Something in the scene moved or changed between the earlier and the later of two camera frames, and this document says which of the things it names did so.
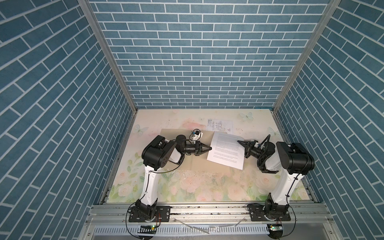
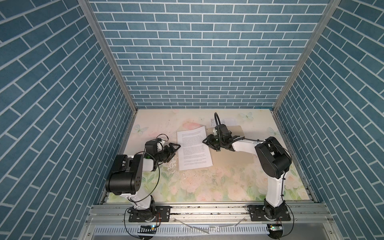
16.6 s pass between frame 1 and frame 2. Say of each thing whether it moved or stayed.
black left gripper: moved
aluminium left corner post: stayed
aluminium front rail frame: stayed
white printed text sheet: moved
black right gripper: moved
